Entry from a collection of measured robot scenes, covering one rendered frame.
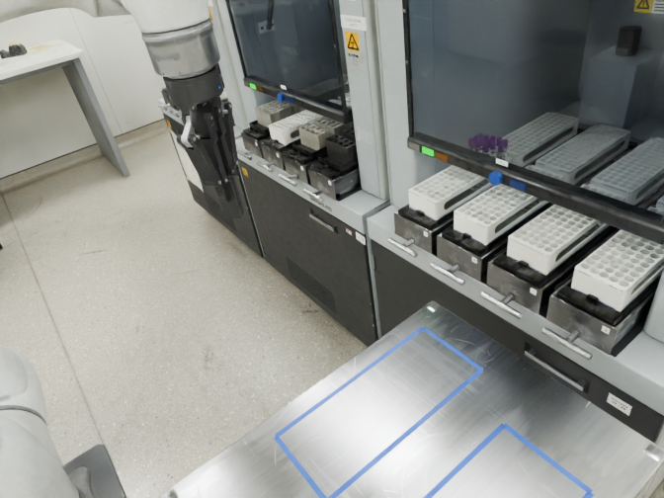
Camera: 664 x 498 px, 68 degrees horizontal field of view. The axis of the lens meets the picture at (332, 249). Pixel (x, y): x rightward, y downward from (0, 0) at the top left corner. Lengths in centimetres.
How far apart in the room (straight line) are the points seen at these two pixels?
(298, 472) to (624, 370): 63
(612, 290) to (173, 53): 83
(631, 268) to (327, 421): 64
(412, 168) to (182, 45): 80
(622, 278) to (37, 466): 103
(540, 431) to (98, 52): 408
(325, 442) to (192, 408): 125
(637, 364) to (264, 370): 139
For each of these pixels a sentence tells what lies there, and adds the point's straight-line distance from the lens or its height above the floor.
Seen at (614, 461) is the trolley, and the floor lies 82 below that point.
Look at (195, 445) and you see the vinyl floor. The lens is 194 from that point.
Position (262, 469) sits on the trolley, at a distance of 83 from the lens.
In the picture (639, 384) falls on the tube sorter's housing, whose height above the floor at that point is 71.
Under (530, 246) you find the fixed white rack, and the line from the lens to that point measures 110.
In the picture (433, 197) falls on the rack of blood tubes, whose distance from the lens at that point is 127.
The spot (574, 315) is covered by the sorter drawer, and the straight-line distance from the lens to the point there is 107.
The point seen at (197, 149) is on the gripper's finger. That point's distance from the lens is 71.
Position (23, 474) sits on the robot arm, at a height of 91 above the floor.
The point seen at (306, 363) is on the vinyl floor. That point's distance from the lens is 203.
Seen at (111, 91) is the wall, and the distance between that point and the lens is 447.
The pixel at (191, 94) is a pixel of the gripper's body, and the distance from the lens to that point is 70.
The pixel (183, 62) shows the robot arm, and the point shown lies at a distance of 68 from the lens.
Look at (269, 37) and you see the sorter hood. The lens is 169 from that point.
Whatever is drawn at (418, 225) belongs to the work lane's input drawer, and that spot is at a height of 81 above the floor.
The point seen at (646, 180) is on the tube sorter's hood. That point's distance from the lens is 96.
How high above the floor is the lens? 152
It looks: 37 degrees down
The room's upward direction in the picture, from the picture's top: 10 degrees counter-clockwise
